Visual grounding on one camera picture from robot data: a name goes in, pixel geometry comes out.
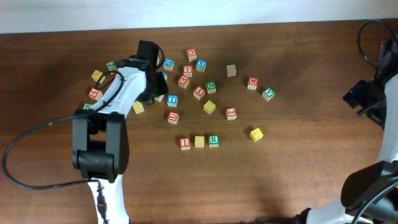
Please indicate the red E block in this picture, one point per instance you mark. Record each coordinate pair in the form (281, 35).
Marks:
(183, 81)

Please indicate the yellow S block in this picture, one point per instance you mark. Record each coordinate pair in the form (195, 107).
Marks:
(138, 107)

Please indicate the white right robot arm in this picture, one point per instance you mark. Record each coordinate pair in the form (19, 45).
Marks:
(370, 194)

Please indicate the green N block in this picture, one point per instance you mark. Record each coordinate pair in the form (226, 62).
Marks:
(211, 87)

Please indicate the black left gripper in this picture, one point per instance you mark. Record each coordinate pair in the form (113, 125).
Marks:
(163, 88)

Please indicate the red y block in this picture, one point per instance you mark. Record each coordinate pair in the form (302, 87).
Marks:
(199, 92)
(188, 70)

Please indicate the plain wooden block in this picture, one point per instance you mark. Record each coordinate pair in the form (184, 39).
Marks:
(231, 70)

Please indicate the yellow block far left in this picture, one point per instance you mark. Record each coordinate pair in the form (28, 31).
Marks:
(98, 76)

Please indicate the red 9 block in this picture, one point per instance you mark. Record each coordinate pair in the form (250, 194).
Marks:
(95, 94)

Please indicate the red Y block lower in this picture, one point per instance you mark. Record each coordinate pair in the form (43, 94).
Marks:
(199, 92)

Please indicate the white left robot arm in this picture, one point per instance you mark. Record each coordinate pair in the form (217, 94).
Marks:
(100, 146)

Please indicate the red 3 block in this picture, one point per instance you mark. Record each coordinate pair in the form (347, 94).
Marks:
(231, 113)

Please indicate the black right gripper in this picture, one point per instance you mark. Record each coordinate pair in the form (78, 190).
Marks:
(356, 93)

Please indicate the yellow block centre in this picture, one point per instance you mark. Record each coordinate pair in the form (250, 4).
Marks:
(209, 107)

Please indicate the yellow C block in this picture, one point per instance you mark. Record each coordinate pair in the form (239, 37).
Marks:
(199, 141)

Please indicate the red Y block upper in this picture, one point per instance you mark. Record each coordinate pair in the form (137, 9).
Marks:
(188, 70)

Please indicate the red Q block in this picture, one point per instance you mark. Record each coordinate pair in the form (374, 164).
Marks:
(191, 54)

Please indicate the green J block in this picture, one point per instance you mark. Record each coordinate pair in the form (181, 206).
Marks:
(111, 66)

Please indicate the green R block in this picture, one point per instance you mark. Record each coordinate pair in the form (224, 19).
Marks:
(214, 141)

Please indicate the red A block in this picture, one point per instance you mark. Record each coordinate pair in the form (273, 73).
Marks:
(159, 98)

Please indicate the yellow K block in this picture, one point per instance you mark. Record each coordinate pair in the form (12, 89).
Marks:
(256, 134)

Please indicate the blue T block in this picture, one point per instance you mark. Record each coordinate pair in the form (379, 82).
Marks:
(172, 100)

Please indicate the blue D block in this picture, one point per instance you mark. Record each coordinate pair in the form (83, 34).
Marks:
(168, 64)

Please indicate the red M block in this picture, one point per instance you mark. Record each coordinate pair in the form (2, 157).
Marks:
(253, 83)

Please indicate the green V block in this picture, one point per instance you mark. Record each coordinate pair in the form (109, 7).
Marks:
(268, 94)

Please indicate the blue X block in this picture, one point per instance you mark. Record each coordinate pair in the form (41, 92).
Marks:
(201, 65)

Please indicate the red U block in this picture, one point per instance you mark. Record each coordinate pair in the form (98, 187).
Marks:
(173, 117)

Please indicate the red I block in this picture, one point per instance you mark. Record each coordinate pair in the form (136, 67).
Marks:
(185, 144)

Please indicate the blue H block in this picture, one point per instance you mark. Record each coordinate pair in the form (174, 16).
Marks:
(165, 75)

